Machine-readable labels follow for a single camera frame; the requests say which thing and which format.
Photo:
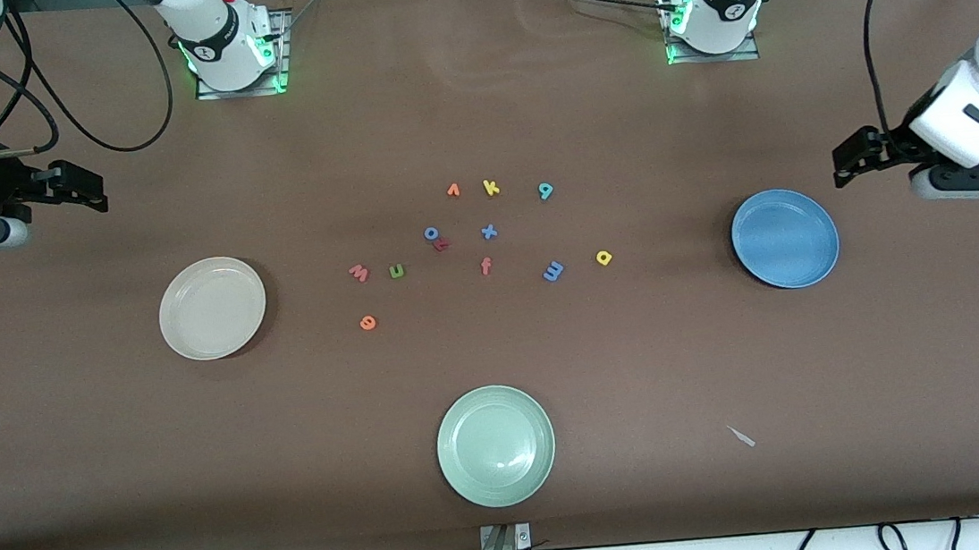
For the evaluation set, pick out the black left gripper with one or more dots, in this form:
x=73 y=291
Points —
x=891 y=145

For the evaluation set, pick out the yellow foam letter a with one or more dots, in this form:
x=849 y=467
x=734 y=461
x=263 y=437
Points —
x=609 y=260

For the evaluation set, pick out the pink foam letter w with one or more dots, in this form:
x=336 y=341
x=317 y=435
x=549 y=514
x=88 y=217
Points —
x=359 y=273

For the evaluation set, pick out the orange foam letter e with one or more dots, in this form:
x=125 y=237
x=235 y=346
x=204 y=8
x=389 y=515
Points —
x=368 y=328

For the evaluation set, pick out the teal foam letter g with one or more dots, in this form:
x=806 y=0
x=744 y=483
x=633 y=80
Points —
x=545 y=190

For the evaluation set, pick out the blue foam letter m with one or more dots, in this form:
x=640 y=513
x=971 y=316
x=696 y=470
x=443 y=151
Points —
x=553 y=271

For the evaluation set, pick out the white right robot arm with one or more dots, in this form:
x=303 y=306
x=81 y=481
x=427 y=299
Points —
x=215 y=41

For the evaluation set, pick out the blue round plate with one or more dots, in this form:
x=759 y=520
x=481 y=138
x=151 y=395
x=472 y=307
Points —
x=784 y=238

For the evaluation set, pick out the beige round plate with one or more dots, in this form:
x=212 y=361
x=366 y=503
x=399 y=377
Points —
x=212 y=308

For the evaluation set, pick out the small white paper scrap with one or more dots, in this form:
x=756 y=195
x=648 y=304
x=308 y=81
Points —
x=741 y=436

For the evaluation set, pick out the brown table cover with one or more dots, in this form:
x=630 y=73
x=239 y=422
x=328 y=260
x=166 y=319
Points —
x=642 y=368

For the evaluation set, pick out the blue foam letter o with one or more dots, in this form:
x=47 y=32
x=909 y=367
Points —
x=426 y=233

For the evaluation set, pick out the red foam letter r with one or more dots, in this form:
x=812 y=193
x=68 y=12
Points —
x=442 y=244

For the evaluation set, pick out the orange foam letter v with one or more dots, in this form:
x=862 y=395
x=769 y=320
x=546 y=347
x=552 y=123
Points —
x=453 y=191

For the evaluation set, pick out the yellow foam letter k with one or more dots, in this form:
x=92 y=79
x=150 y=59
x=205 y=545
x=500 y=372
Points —
x=490 y=188

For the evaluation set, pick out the blue foam letter x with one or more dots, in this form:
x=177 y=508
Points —
x=489 y=232

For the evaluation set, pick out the red foam letter f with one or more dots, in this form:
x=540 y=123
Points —
x=486 y=265

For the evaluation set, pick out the green round plate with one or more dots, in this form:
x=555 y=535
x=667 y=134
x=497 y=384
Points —
x=495 y=446

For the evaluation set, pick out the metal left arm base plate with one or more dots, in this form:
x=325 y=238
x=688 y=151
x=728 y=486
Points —
x=716 y=57

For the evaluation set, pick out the silver bracket plate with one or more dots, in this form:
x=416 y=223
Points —
x=522 y=537

